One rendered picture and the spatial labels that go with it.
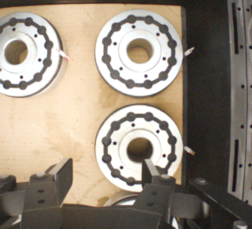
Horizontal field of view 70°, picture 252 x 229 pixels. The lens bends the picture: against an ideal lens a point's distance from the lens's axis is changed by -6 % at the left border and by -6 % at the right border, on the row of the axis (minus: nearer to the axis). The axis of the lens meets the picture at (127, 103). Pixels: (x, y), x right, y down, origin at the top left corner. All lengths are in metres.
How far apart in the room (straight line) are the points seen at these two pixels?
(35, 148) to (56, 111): 0.06
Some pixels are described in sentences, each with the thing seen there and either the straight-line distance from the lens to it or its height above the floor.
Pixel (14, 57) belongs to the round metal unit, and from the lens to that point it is 0.27.
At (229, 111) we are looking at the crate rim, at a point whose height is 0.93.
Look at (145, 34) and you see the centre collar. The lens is 0.22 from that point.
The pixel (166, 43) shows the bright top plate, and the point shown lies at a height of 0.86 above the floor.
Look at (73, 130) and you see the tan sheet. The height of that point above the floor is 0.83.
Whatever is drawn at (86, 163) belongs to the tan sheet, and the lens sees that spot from 0.26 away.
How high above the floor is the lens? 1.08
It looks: 88 degrees down
